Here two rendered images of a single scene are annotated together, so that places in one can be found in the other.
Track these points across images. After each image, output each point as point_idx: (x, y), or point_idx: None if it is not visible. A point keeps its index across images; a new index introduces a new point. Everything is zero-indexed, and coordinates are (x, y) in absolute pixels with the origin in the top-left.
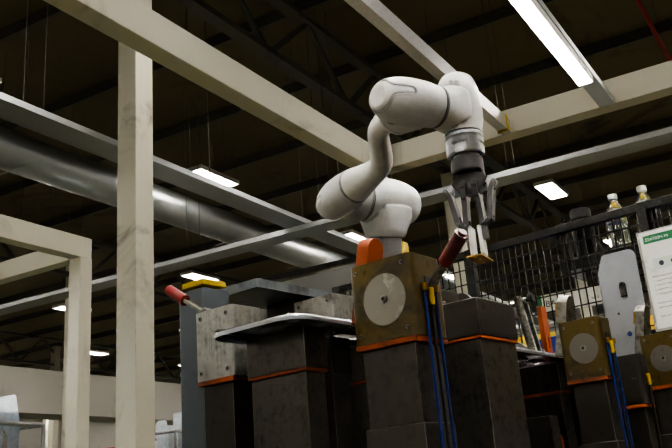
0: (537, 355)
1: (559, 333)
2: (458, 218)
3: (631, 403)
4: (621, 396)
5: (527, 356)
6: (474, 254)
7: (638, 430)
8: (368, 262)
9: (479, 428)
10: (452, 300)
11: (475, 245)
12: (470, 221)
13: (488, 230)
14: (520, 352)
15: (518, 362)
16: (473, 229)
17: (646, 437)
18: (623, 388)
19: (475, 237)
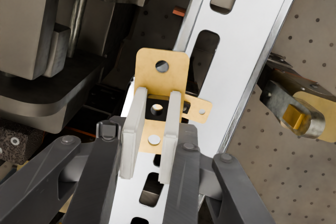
0: (235, 61)
1: (276, 118)
2: (65, 202)
3: None
4: None
5: (221, 64)
6: (144, 121)
7: None
8: None
9: None
10: None
11: (142, 117)
12: (116, 163)
13: (197, 142)
14: (218, 108)
15: (201, 13)
16: (135, 148)
17: None
18: None
19: (139, 121)
